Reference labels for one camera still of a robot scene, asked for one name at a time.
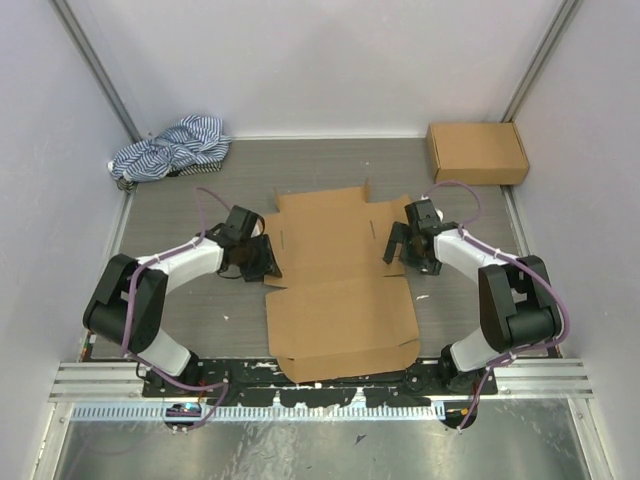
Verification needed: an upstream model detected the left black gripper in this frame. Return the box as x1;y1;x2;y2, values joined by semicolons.
239;234;283;283

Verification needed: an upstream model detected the folded brown cardboard box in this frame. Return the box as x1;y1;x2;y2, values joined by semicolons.
426;122;529;186

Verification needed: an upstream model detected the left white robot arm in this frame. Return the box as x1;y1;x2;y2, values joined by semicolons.
82;205;282;397

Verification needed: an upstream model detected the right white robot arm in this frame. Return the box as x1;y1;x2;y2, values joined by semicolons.
383;198;565;395

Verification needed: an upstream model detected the slotted cable duct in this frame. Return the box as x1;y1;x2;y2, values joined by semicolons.
71;402;446;423

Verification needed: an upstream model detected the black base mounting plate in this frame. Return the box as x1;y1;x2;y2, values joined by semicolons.
140;356;500;408

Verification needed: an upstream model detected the brown cardboard box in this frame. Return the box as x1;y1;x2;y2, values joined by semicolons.
264;184;421;383
426;122;529;186

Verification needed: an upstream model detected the aluminium front rail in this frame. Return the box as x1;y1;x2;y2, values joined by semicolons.
50;357;593;401

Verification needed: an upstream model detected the blue striped cloth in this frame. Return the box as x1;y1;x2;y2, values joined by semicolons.
107;115;232;191

